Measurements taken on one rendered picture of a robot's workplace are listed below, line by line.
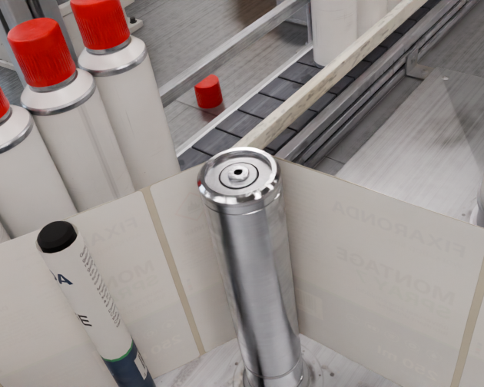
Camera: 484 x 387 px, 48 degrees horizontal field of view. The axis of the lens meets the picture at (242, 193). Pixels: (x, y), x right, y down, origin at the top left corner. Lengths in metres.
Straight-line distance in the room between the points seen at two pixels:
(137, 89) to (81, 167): 0.07
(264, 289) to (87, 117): 0.18
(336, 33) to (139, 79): 0.29
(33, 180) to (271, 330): 0.18
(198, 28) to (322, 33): 0.33
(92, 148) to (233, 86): 0.39
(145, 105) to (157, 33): 0.52
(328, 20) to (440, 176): 0.22
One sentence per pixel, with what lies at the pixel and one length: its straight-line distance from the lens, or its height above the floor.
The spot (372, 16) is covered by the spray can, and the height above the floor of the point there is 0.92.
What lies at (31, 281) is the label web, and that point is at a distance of 0.27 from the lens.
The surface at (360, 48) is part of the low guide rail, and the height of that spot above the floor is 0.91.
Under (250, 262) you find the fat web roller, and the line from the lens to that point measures 0.26.
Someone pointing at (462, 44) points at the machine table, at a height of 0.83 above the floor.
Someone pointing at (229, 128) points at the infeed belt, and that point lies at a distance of 0.59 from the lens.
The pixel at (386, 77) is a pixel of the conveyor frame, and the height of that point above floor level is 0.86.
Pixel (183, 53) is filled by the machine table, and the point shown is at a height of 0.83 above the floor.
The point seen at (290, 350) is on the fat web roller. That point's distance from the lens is 0.33.
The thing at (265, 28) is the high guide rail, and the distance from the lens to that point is 0.61.
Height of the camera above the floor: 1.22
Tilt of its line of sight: 42 degrees down
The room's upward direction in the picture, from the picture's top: 10 degrees counter-clockwise
